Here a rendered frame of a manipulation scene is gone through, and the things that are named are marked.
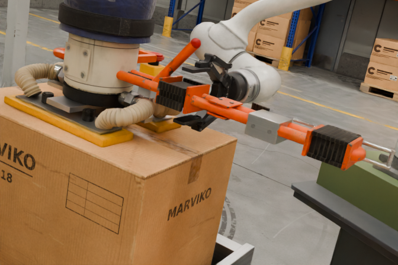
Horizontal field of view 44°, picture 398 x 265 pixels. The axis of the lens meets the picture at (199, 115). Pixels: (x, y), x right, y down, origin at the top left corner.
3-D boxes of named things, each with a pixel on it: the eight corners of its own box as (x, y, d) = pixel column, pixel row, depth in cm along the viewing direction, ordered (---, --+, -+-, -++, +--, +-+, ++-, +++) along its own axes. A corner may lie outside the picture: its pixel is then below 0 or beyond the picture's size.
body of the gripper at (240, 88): (249, 75, 123) (230, 77, 115) (243, 107, 125) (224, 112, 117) (224, 67, 127) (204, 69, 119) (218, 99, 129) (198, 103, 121)
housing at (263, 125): (242, 134, 98) (247, 112, 97) (258, 129, 104) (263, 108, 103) (273, 145, 95) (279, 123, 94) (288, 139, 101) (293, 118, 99)
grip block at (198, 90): (151, 103, 108) (156, 77, 107) (178, 99, 116) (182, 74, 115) (182, 115, 104) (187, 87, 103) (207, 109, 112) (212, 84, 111)
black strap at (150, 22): (37, 16, 116) (38, -1, 115) (107, 19, 135) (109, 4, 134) (107, 37, 104) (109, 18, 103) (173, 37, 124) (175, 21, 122)
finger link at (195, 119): (191, 114, 116) (190, 117, 116) (173, 118, 110) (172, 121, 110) (201, 118, 114) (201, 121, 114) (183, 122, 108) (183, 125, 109)
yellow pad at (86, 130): (2, 103, 122) (4, 83, 121) (36, 99, 130) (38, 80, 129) (102, 148, 105) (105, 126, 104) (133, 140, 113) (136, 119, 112)
